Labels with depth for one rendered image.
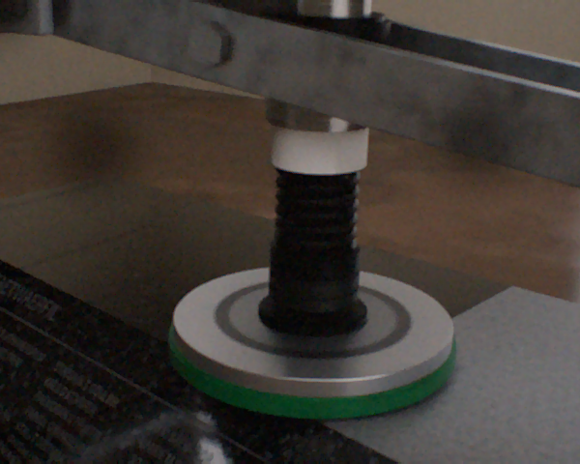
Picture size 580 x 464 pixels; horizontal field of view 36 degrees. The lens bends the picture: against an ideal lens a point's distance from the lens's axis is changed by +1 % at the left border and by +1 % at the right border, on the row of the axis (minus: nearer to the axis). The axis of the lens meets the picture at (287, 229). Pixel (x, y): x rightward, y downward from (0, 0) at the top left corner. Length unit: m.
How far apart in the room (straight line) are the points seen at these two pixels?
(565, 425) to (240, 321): 0.24
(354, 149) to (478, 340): 0.21
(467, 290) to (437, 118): 0.32
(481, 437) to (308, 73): 0.26
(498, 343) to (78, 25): 0.40
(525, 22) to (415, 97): 5.23
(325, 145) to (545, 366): 0.25
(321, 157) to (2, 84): 6.05
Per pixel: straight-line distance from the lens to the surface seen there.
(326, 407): 0.59
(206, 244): 0.93
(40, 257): 0.91
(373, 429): 0.60
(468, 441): 0.60
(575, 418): 0.65
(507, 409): 0.64
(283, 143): 0.62
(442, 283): 0.85
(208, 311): 0.69
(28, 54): 6.74
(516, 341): 0.75
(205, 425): 0.65
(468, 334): 0.75
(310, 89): 0.57
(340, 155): 0.61
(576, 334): 0.78
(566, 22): 5.68
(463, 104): 0.54
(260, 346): 0.63
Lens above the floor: 1.18
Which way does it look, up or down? 18 degrees down
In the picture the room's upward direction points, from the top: 2 degrees clockwise
